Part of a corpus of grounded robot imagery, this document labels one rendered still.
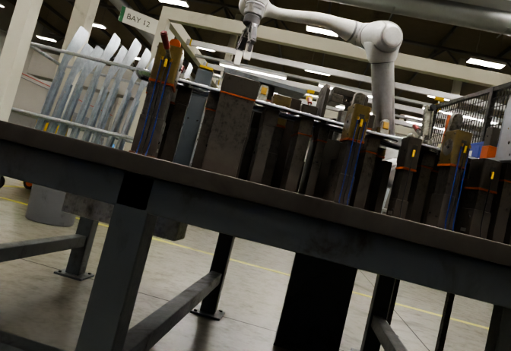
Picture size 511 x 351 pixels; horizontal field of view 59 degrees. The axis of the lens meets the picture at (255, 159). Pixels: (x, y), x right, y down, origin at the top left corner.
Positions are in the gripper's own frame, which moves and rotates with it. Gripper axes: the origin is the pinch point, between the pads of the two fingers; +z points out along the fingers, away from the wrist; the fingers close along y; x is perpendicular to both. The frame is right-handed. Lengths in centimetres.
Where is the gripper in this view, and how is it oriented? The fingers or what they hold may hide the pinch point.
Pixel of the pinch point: (241, 60)
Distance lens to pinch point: 206.5
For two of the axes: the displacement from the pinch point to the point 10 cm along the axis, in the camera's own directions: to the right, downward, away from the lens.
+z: -2.4, 9.7, -0.7
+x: 9.0, 2.5, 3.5
